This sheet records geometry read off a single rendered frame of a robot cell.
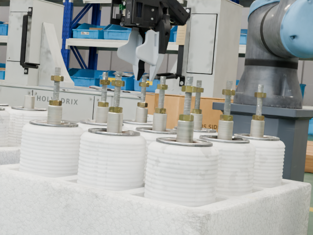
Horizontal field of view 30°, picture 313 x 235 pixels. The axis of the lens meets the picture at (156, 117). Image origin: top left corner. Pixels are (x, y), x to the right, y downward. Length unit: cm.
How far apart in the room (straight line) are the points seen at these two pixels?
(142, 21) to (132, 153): 32
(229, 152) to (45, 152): 27
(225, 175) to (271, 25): 44
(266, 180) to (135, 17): 36
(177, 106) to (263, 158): 100
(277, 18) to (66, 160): 52
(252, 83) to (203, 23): 178
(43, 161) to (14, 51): 288
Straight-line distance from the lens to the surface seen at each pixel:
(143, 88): 110
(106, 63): 1097
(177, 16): 113
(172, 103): 195
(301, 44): 113
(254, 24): 128
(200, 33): 302
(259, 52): 127
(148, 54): 107
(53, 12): 383
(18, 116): 125
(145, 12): 107
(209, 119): 200
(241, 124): 125
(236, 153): 84
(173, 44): 601
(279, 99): 125
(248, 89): 126
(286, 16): 114
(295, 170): 128
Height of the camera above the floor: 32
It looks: 3 degrees down
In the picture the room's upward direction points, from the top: 5 degrees clockwise
